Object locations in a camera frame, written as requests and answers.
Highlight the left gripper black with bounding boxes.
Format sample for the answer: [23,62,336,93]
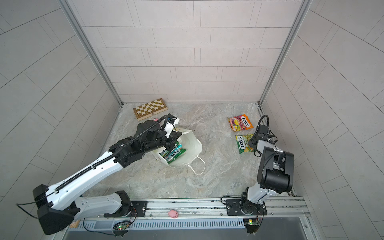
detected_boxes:
[140,128,184,155]

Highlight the green Fox's candy bag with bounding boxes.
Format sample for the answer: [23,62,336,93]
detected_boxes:
[236,134,254,154]

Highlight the green mint packs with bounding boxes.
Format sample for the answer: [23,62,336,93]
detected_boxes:
[160,142,187,164]

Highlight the orange Fox's candy bag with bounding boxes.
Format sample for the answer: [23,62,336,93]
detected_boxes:
[228,115,253,132]

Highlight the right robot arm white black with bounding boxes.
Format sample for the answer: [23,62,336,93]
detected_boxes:
[240,124,295,215]

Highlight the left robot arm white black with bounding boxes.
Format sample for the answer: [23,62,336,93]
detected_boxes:
[33,114,182,235]

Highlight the wooden chessboard box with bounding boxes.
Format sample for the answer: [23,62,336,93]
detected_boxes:
[133,98,168,121]

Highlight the right circuit board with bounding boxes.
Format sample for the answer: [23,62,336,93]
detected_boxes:
[243,218,261,234]

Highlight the left green circuit board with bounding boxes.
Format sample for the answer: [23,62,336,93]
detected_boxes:
[113,221,131,231]

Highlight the small wooden block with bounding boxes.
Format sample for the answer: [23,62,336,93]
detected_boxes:
[68,220,81,229]

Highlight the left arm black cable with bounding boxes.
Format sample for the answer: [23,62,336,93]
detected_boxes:
[53,113,169,193]

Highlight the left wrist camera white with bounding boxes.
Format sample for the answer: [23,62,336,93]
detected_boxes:
[163,114,180,138]

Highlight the pink toy on rail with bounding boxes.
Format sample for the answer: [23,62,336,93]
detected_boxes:
[168,210,179,219]

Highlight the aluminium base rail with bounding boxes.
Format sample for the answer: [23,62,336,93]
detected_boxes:
[70,197,310,236]

